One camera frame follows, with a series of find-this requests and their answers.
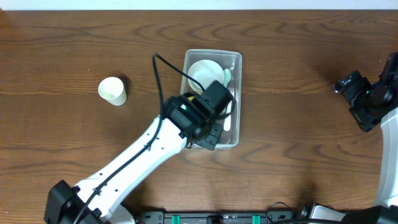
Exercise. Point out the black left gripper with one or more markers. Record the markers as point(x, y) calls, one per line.
point(210, 140)

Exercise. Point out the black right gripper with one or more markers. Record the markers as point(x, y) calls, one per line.
point(348, 84)

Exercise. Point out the pink plastic fork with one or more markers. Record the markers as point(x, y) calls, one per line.
point(227, 120)

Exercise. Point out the white plastic bowl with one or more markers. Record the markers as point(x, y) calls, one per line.
point(206, 72)

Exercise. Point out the mint green plastic spoon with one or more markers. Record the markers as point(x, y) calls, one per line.
point(227, 77)

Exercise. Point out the white plastic cup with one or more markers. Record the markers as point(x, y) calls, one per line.
point(113, 91)

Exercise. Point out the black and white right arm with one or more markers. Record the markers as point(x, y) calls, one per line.
point(384, 208)

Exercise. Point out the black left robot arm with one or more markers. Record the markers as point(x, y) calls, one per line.
point(98, 198)

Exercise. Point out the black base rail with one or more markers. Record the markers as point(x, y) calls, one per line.
point(159, 217)

